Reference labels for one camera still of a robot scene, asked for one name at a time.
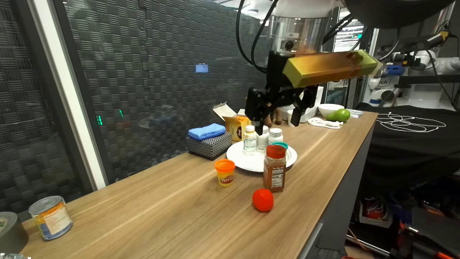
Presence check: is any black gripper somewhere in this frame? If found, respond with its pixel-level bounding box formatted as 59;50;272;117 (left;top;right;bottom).
244;48;319;136

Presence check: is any white bottle yellow label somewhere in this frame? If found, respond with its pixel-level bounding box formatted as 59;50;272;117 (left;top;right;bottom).
241;123;259;155

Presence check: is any brown spice bottle orange cap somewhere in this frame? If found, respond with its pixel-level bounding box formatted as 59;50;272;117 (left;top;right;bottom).
262;143;287;194

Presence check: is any white round plate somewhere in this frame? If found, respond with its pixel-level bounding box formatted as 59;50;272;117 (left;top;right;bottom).
226;139;299;174

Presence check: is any yellow open tea box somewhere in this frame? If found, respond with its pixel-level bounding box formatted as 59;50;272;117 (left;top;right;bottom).
211;102;253;142

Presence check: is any white bowl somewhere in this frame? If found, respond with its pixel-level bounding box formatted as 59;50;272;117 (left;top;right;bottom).
318;102;346;120

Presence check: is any green fruit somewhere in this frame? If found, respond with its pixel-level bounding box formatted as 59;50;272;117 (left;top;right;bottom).
326;107;352;123

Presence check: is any blue folded cloth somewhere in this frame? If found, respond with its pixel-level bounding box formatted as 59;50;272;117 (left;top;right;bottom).
187;122;227;142

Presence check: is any yellow tub orange lid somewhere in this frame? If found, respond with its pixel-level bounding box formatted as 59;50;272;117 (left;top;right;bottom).
213;158;237;188

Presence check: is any orange red ball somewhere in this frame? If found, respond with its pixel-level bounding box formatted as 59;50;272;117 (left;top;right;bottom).
252;187;275;214

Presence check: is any red box on floor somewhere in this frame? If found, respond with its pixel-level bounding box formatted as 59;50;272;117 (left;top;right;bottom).
359;197;391;227

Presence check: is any orange blue bag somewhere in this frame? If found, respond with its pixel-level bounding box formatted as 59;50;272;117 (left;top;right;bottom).
390;202;415;259

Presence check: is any labelled tin can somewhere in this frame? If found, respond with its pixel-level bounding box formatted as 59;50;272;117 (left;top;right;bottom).
27;194;75;241

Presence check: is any dark grey tape roll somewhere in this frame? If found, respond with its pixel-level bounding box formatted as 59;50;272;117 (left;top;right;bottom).
0;210;29;254

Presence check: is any white cord bundle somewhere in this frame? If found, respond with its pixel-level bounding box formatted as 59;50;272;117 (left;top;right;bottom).
306;115;344;130

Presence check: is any yellow wrist-mounted camera box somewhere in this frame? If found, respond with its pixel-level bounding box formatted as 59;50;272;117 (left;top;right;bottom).
282;48;384;89

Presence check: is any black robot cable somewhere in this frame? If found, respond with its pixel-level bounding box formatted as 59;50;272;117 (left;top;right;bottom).
234;0;280;74

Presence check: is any white cable on black surface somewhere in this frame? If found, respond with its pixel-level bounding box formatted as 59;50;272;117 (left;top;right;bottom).
377;110;448;133

